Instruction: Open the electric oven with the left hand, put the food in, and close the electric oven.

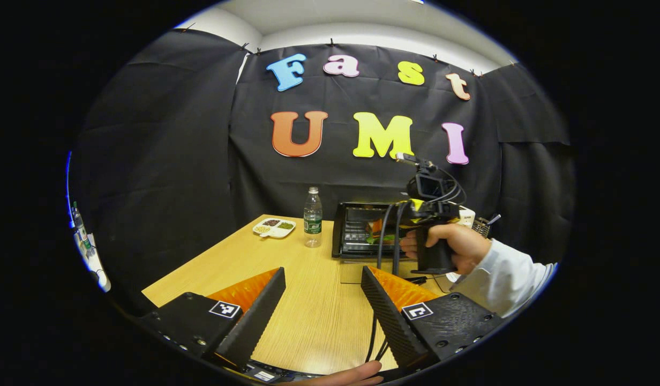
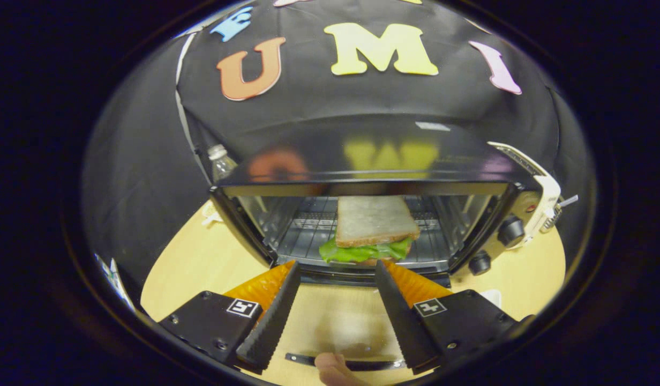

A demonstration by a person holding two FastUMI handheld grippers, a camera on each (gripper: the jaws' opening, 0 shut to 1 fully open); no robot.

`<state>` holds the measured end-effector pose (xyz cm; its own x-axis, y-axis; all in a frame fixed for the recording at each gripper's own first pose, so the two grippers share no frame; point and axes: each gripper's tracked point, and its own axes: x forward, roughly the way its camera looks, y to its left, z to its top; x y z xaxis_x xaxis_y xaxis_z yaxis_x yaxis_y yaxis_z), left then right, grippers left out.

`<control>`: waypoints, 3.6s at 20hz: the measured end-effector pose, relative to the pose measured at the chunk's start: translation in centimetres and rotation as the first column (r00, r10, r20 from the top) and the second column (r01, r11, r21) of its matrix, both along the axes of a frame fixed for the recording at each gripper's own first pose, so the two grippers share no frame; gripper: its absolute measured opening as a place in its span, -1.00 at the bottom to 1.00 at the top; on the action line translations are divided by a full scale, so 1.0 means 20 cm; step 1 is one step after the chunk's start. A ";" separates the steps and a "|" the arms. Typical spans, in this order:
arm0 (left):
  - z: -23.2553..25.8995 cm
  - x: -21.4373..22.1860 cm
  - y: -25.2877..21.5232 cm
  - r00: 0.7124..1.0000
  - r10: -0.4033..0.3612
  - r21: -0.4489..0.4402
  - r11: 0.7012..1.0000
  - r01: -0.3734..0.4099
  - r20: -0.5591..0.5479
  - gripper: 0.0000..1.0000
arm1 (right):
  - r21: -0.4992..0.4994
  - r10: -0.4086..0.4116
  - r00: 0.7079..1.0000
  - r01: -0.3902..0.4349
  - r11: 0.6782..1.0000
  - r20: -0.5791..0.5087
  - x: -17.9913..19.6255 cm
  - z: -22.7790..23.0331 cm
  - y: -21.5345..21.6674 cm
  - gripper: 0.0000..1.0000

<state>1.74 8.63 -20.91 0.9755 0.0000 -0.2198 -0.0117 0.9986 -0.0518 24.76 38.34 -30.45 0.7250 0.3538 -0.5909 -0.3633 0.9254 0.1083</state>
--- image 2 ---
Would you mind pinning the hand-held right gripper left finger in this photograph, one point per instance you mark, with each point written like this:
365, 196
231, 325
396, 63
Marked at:
274, 321

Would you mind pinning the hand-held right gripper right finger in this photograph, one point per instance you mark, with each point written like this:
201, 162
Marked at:
402, 321

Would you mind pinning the lettuce sandwich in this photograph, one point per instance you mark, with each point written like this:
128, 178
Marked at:
373, 220

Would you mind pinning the black electric oven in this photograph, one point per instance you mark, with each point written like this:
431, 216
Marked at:
362, 155

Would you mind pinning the white divided seasoning dish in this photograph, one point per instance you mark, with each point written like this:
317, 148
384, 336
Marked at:
211, 214

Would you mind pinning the clear plastic water bottle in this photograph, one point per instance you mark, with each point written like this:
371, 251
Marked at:
222, 163

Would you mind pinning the white toaster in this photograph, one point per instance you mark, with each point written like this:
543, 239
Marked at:
547, 198

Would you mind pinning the metal spoon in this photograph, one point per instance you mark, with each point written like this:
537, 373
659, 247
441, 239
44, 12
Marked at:
568, 200

